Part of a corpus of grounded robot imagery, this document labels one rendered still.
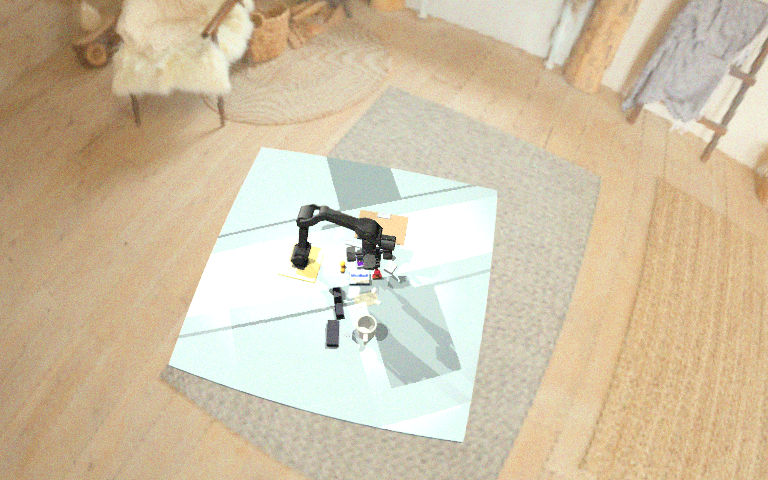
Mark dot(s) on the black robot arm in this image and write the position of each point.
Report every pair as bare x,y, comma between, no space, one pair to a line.
367,230

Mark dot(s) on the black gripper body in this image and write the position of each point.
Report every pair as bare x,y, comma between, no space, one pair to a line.
351,253

